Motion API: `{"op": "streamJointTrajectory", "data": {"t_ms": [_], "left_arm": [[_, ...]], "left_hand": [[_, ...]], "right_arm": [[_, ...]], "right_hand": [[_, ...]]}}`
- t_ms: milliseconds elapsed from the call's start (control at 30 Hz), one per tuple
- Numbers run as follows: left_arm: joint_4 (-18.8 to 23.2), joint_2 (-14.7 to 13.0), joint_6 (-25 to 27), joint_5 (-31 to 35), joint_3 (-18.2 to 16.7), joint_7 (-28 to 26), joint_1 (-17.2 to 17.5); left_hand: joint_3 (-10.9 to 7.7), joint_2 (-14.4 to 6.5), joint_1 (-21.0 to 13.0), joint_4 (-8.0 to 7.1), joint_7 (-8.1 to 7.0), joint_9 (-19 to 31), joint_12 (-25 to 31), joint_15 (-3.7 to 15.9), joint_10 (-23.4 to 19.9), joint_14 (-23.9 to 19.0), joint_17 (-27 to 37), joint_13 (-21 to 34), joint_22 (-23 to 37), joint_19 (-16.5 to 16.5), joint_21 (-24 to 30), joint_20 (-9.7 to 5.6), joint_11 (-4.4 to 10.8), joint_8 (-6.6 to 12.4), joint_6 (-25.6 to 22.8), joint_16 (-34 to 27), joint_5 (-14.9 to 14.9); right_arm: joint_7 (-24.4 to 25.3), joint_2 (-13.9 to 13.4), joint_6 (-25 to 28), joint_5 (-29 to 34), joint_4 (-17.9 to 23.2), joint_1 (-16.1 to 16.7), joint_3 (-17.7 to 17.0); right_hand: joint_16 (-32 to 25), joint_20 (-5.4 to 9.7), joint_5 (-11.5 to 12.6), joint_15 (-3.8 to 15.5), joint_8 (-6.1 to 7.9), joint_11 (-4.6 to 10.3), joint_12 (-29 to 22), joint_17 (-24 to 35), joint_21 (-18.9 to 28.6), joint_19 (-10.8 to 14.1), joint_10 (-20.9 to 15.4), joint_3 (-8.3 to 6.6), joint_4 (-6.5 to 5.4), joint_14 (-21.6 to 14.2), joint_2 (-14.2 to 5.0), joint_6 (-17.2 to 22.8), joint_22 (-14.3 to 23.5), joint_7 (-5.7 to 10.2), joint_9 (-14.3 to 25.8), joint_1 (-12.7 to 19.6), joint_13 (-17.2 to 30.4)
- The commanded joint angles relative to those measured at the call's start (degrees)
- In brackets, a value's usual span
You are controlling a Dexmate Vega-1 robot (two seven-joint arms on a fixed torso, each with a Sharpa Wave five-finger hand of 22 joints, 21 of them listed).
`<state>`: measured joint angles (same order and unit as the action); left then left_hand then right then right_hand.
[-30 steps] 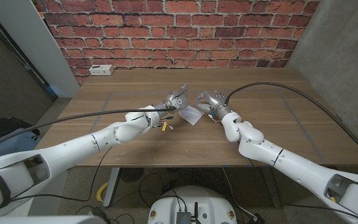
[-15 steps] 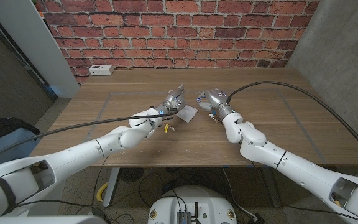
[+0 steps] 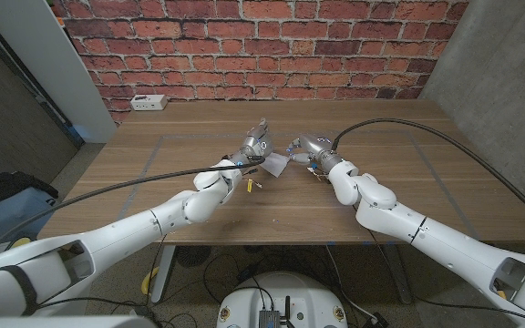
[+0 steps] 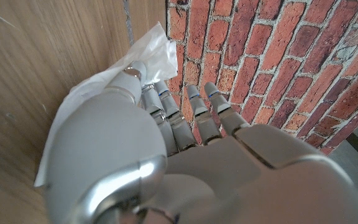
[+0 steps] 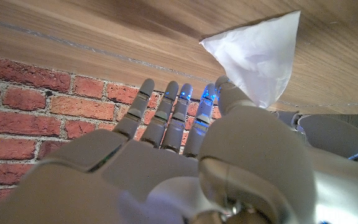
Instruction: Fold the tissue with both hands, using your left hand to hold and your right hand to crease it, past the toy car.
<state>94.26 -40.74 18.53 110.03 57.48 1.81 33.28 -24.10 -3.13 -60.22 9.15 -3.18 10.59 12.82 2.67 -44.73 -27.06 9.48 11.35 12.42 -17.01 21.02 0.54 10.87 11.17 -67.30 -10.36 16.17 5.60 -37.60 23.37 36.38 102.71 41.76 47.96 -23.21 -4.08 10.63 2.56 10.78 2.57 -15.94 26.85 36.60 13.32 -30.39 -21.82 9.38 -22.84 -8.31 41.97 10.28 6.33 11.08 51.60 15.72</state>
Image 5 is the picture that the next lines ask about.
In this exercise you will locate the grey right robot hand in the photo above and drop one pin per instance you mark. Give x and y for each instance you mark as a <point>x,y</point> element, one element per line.
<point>141,174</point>

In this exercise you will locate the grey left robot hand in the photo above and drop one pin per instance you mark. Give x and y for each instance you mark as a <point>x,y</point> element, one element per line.
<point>340,174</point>

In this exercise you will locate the white tissue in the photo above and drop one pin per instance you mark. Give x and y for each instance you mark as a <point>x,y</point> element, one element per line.
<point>259,56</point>

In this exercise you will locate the red brick print backdrop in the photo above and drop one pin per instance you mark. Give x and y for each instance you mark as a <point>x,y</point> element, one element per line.
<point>26,118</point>

